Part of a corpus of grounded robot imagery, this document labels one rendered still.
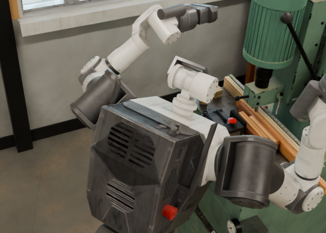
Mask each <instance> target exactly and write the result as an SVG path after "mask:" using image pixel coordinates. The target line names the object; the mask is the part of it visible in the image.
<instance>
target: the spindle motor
mask: <svg viewBox="0 0 326 233"><path fill-rule="evenodd" d="M307 1H308V0H251V5H250V11H249V17H248V23H247V29H246V34H245V40H244V47H243V56H244V58H245V59H246V60H247V61H248V62H249V63H251V64H253V65H255V66H258V67H262V68H266V69H280V68H284V67H287V66H289V65H290V64H291V63H292V61H293V56H294V52H295V48H296V43H295V41H294V39H293V37H292V34H291V32H290V30H289V28H288V26H287V24H284V23H282V22H281V20H280V16H281V14H283V13H284V12H289V13H291V15H292V20H291V23H292V26H293V28H294V30H295V32H296V34H297V36H299V32H300V28H301V24H302V20H303V16H304V12H305V8H306V4H307Z"/></svg>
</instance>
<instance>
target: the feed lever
mask: <svg viewBox="0 0 326 233"><path fill-rule="evenodd" d="M280 20H281V22H282V23H284V24H287V26H288V28H289V30H290V32H291V34H292V37H293V39H294V41H295V43H296V45H297V47H298V49H299V51H300V53H301V55H302V57H303V59H304V62H305V64H306V66H307V68H308V70H309V72H310V74H311V76H312V80H315V81H320V80H321V77H319V76H318V77H317V76H316V75H315V73H314V71H313V68H312V66H311V64H310V62H309V60H308V58H307V56H306V53H305V51H304V49H303V47H302V45H301V43H300V41H299V38H298V36H297V34H296V32H295V30H294V28H293V26H292V23H291V20H292V15H291V13H289V12H284V13H283V14H281V16H280Z"/></svg>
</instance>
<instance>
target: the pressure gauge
mask: <svg viewBox="0 0 326 233"><path fill-rule="evenodd" d="M227 228H228V231H229V233H242V226H241V224H240V222H239V220H238V219H236V218H233V219H230V220H227ZM230 228H232V229H230Z"/></svg>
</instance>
